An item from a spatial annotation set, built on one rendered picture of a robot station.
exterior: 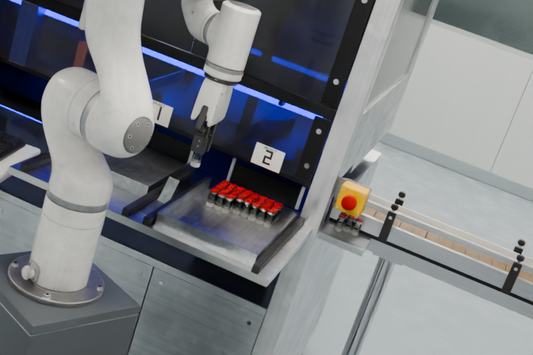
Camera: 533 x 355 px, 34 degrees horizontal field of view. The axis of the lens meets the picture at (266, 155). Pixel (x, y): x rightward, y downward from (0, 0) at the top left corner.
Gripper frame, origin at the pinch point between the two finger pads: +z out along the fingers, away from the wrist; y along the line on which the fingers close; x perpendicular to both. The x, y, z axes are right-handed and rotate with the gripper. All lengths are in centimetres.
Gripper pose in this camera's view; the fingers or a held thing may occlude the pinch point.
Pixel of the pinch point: (201, 143)
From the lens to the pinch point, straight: 190.0
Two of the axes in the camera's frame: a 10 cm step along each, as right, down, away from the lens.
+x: 9.1, 3.7, -2.0
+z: -2.9, 9.0, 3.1
